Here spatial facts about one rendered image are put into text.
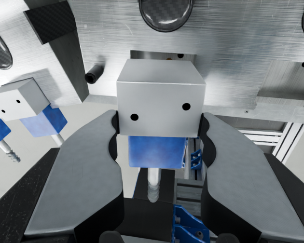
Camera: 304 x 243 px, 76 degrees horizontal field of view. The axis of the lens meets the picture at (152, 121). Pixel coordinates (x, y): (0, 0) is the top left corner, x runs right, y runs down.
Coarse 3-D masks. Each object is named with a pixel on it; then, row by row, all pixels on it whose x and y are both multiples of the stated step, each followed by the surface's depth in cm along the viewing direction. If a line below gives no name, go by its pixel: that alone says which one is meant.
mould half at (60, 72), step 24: (0, 0) 18; (24, 0) 18; (48, 0) 21; (0, 24) 20; (24, 24) 19; (24, 48) 21; (48, 48) 20; (72, 48) 24; (0, 72) 23; (24, 72) 23; (48, 72) 22; (72, 72) 23; (48, 96) 24; (72, 96) 24
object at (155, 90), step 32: (128, 64) 14; (160, 64) 14; (192, 64) 14; (128, 96) 11; (160, 96) 11; (192, 96) 11; (128, 128) 12; (160, 128) 12; (192, 128) 12; (128, 160) 15; (160, 160) 15
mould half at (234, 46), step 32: (96, 0) 14; (128, 0) 14; (224, 0) 13; (256, 0) 13; (288, 0) 12; (96, 32) 15; (128, 32) 15; (160, 32) 15; (192, 32) 14; (224, 32) 14; (256, 32) 14; (288, 32) 13; (96, 64) 17; (224, 64) 15; (256, 64) 15; (224, 96) 17; (256, 96) 16
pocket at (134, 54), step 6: (132, 54) 17; (138, 54) 19; (144, 54) 18; (150, 54) 18; (156, 54) 18; (162, 54) 18; (168, 54) 18; (174, 54) 18; (180, 54) 19; (186, 54) 18; (192, 54) 18; (186, 60) 18; (192, 60) 18
